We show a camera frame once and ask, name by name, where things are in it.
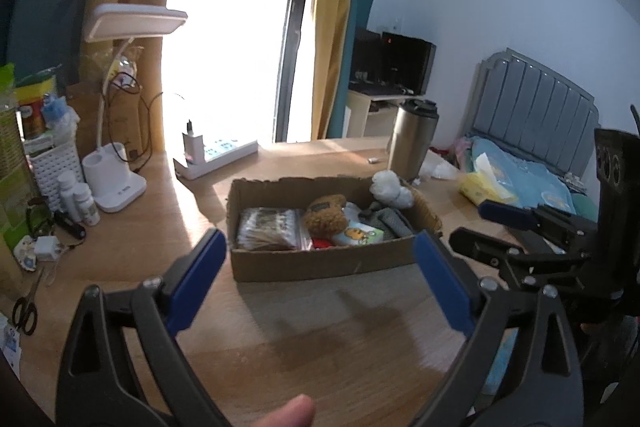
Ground black monitor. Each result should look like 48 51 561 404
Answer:
349 28 437 96

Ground steel travel tumbler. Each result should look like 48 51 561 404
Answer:
387 98 439 182

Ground brown plush toy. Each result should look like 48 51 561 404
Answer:
303 194 349 239

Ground bagged cotton swabs pack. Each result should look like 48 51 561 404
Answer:
235 207 312 251

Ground white pill bottle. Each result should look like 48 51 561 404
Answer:
74 183 100 227
58 170 82 223

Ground cartoon tissue packet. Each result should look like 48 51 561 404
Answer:
331 221 384 246

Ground yellow tissue pack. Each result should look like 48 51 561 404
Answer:
459 153 518 207

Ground white charger with cable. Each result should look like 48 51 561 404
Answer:
182 119 205 165

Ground white desk lamp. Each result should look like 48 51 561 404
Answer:
81 3 188 213

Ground white power strip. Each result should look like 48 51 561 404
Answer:
174 140 258 181

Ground brown cardboard box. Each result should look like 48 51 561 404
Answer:
227 176 414 283

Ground black scissors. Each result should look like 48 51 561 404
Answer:
11 269 43 336

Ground white plastic basket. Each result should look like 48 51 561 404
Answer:
27 142 85 211

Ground person's thumb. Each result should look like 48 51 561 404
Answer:
253 395 316 427

